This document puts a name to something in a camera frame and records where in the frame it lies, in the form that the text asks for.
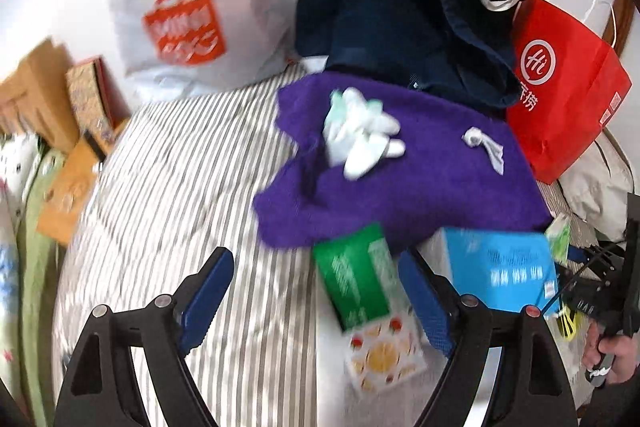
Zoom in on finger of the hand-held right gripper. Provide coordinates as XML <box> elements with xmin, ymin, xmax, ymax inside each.
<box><xmin>566</xmin><ymin>244</ymin><xmax>625</xmax><ymax>279</ymax></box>
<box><xmin>542</xmin><ymin>279</ymin><xmax>608</xmax><ymax>322</ymax></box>

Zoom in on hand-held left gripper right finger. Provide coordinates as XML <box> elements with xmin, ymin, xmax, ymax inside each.
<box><xmin>397</xmin><ymin>249</ymin><xmax>593</xmax><ymax>427</ymax></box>

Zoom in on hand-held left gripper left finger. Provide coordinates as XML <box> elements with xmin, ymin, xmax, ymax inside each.
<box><xmin>52</xmin><ymin>247</ymin><xmax>235</xmax><ymax>427</ymax></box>

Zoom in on yellow pouch black stripes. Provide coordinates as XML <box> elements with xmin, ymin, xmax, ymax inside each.
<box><xmin>552</xmin><ymin>307</ymin><xmax>583</xmax><ymax>340</ymax></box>

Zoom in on person's right hand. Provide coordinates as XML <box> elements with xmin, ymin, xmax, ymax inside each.
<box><xmin>582</xmin><ymin>321</ymin><xmax>640</xmax><ymax>384</ymax></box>

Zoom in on small green tissue pack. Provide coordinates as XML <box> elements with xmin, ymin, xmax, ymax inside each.
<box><xmin>544</xmin><ymin>213</ymin><xmax>572</xmax><ymax>265</ymax></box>

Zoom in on fruit print packet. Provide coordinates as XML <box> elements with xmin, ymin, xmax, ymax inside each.
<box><xmin>344</xmin><ymin>314</ymin><xmax>427</xmax><ymax>395</ymax></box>

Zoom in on beige cloth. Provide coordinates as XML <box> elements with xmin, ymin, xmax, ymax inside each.
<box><xmin>557</xmin><ymin>127</ymin><xmax>636</xmax><ymax>243</ymax></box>

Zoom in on blue and white box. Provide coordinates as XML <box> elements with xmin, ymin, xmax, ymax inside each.
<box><xmin>417</xmin><ymin>227</ymin><xmax>561</xmax><ymax>315</ymax></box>

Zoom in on green packet box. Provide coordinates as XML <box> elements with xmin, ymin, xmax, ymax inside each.
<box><xmin>312</xmin><ymin>223</ymin><xmax>408</xmax><ymax>333</ymax></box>

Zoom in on purple towel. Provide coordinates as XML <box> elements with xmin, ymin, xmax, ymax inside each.
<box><xmin>252</xmin><ymin>74</ymin><xmax>553</xmax><ymax>250</ymax></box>

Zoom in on crumpled white tissue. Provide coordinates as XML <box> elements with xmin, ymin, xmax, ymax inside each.
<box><xmin>462</xmin><ymin>127</ymin><xmax>506</xmax><ymax>174</ymax></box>

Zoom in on red paper shopping bag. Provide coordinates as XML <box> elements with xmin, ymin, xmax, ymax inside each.
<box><xmin>505</xmin><ymin>0</ymin><xmax>633</xmax><ymax>185</ymax></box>

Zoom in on light green cloth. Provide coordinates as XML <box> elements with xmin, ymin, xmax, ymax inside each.
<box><xmin>15</xmin><ymin>142</ymin><xmax>68</xmax><ymax>418</ymax></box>

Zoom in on orange cardboard box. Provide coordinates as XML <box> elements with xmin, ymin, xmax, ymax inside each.
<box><xmin>36</xmin><ymin>134</ymin><xmax>103</xmax><ymax>248</ymax></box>

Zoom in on white glove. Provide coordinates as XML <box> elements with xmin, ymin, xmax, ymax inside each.
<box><xmin>322</xmin><ymin>88</ymin><xmax>407</xmax><ymax>180</ymax></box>

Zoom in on white floral cloth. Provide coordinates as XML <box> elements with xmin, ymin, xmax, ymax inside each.
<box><xmin>0</xmin><ymin>132</ymin><xmax>41</xmax><ymax>408</ymax></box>

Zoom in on patterned box red edge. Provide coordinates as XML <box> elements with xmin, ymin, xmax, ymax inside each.
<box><xmin>65</xmin><ymin>56</ymin><xmax>132</xmax><ymax>158</ymax></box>

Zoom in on brown cardboard box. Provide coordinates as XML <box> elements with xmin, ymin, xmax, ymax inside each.
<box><xmin>0</xmin><ymin>37</ymin><xmax>81</xmax><ymax>152</ymax></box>

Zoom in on navy blue tote bag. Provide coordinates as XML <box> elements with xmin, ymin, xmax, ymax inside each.
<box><xmin>294</xmin><ymin>0</ymin><xmax>538</xmax><ymax>108</ymax></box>

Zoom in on wooden bed frame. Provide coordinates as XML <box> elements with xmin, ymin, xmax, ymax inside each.
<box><xmin>607</xmin><ymin>0</ymin><xmax>636</xmax><ymax>52</ymax></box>

